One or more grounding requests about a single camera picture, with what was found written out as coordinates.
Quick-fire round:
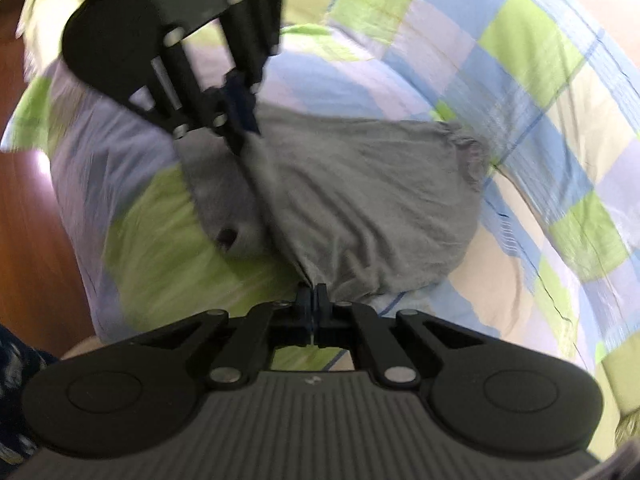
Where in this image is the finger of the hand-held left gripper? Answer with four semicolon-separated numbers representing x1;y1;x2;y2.
217;0;287;137
125;27;251;161

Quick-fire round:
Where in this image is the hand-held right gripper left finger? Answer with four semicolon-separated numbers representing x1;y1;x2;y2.
127;284;315;391

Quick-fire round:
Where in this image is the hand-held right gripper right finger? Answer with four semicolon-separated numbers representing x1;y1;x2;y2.
314;283;490;388

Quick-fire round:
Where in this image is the grey garment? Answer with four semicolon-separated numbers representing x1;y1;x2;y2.
172;102;493;297

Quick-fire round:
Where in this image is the checked blue green sheet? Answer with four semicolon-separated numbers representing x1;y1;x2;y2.
0;0;640;443

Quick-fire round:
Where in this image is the person's patterned dark trouser leg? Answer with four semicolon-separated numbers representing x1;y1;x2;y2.
0;324;59;467

